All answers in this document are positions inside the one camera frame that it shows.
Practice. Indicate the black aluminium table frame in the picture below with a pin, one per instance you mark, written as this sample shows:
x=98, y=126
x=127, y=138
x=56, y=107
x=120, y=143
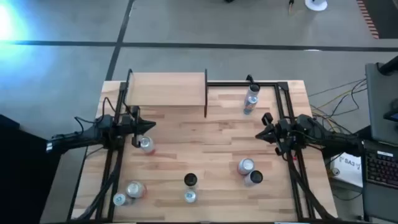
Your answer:
x=230, y=83

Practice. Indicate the wooden shelf with black sides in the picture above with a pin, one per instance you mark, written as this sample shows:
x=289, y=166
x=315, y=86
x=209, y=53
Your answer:
x=168, y=88

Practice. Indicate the grey flat panel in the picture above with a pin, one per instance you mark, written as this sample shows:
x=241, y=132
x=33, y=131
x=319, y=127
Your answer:
x=381, y=102

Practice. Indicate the small silver roll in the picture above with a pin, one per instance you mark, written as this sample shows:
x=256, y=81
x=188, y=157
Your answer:
x=335, y=171

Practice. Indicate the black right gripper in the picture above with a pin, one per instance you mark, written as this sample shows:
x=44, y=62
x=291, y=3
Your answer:
x=281, y=132

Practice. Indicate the Spindrift sparkling water can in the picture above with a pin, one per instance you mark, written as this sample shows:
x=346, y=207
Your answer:
x=135, y=189
x=246, y=165
x=146, y=144

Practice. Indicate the white printed box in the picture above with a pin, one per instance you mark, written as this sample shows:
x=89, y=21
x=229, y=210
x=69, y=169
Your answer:
x=349, y=168

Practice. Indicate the black pole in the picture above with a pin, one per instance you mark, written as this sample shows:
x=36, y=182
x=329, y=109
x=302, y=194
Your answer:
x=390, y=66

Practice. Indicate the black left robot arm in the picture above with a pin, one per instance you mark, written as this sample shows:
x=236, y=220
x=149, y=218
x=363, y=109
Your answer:
x=77, y=138

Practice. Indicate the white round base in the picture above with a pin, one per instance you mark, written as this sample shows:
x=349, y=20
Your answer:
x=315, y=6

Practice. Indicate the black cabinet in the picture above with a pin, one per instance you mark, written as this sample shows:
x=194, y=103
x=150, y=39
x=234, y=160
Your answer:
x=21, y=186

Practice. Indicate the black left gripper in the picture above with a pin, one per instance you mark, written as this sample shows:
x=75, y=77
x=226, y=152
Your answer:
x=129, y=124

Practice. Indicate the blue silver Red Bull can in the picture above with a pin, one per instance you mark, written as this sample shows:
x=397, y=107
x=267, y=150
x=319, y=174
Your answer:
x=119, y=199
x=190, y=196
x=250, y=105

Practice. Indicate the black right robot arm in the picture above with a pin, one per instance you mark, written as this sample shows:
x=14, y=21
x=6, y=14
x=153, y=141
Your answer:
x=335, y=141

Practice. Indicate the dark mat red striped edge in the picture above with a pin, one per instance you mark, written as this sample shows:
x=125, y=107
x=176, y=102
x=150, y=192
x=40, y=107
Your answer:
x=385, y=18

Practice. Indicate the small black bracket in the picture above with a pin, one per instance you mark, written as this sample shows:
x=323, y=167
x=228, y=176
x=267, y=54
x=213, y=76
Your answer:
x=249, y=78

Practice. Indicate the grey laptop backlit keyboard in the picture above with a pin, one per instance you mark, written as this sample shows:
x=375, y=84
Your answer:
x=381, y=168

